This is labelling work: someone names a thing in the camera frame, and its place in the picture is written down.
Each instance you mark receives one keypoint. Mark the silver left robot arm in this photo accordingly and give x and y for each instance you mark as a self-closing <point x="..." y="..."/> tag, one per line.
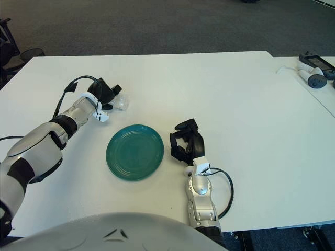
<point x="36" y="151"/>

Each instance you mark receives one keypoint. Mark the black office chair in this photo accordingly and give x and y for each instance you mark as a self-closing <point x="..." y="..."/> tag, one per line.
<point x="6" y="53"/>

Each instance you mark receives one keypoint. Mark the black handheld screen controller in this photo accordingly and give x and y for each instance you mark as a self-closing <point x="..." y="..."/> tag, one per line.
<point x="316" y="62"/>

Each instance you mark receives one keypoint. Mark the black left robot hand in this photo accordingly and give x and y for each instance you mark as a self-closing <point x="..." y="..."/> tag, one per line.
<point x="102" y="91"/>

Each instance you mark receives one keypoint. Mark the white grey VR controller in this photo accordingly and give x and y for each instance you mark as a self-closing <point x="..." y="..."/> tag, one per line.
<point x="315" y="80"/>

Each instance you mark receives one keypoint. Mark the green round plate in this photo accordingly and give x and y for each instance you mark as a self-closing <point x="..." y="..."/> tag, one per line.
<point x="134" y="153"/>

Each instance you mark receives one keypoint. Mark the clear plastic water bottle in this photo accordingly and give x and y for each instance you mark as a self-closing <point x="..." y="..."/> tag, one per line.
<point x="121" y="102"/>

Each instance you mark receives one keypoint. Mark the black mesh waste bin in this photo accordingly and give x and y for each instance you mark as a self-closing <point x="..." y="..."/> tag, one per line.
<point x="32" y="53"/>

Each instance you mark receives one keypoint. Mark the grey robot torso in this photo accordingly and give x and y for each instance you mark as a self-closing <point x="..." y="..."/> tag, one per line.
<point x="117" y="232"/>

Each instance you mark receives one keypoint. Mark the black table leg frame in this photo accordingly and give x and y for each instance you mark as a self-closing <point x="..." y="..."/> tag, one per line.
<point x="319" y="238"/>
<point x="244" y="241"/>

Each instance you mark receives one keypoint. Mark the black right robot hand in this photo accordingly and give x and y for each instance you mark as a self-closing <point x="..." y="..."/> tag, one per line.
<point x="199" y="146"/>

